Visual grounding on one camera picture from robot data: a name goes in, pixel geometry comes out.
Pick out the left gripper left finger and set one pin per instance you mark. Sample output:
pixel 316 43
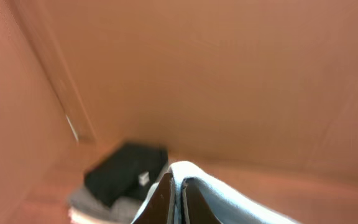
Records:
pixel 160 208

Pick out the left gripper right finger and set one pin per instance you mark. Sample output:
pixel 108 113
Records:
pixel 194 207

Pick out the light blue printed t-shirt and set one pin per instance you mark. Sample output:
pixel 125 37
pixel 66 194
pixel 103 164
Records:
pixel 227 204

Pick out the folded grey shirt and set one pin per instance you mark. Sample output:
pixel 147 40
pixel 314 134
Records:
pixel 124 210

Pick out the folded black shirt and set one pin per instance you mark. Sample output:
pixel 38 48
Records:
pixel 128 172

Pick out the folded beige shirt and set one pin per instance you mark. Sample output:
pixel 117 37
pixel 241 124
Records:
pixel 77 217

